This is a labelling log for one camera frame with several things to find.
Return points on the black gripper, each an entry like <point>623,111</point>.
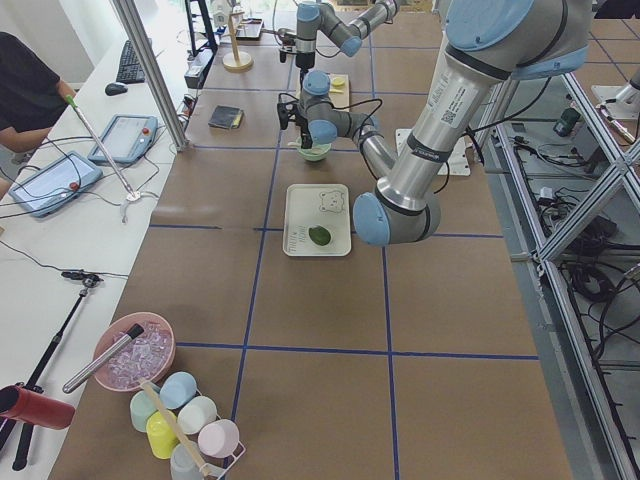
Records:
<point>305,131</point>
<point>303,58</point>

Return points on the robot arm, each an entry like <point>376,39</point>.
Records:
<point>485,43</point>
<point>313,17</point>

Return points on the mint green bowl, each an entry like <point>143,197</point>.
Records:
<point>315,153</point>

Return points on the metal rod in ice bowl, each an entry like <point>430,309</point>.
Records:
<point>89,370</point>

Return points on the pink ice bowl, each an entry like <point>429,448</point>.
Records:
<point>148,357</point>

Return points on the wooden cutting board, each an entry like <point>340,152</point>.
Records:
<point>342,97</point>

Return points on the wooden mug tree stand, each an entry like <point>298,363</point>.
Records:
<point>236,61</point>

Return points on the cream bear serving tray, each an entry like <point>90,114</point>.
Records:
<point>317,221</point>

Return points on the grey folded cloth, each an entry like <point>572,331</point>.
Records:
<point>226,117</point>

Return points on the black keyboard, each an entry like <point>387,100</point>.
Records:
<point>130,71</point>

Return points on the far teach pendant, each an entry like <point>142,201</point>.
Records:
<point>127,137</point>

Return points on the teach pendant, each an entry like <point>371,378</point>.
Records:
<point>127,137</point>
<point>51,188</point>

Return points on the black computer mouse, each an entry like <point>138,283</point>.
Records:
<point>115,88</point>

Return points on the black tripod stick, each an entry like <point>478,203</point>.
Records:
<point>89,281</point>

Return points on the near teach pendant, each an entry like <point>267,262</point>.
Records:
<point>51,188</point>

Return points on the person in black shirt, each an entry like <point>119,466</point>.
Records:
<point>33,96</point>

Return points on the blue plastic cup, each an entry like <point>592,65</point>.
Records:
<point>178,389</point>

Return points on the white plastic cup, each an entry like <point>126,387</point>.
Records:
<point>196,414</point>

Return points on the pink plastic cup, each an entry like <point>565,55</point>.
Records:
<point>219,439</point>

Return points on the green plastic cup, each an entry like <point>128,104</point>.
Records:
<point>141,408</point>

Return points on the yellow plastic cup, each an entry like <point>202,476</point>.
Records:
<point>160,436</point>

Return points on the clear plastic cup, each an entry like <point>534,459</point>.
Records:
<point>182,466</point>

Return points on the red cylinder bottle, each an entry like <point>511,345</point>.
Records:
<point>28,406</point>

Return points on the aluminium frame post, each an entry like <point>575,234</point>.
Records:
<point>133,26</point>

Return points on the white wire cup rack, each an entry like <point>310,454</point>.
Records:
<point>222,466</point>

